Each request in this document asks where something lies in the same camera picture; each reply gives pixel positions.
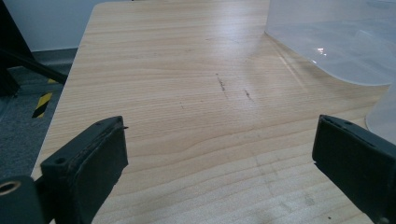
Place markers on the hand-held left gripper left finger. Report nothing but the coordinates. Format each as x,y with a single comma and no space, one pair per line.
84,161

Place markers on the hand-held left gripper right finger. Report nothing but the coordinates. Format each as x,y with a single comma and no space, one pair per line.
355,158

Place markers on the translucent plastic container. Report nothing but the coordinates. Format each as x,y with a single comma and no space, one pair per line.
384,118

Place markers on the yellow black hazard tape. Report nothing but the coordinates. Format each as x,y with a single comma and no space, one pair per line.
42,102

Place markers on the translucent plastic storage bin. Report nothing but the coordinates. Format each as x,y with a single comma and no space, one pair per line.
336,34

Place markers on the black metal stand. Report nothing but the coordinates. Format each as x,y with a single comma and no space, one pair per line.
15,53

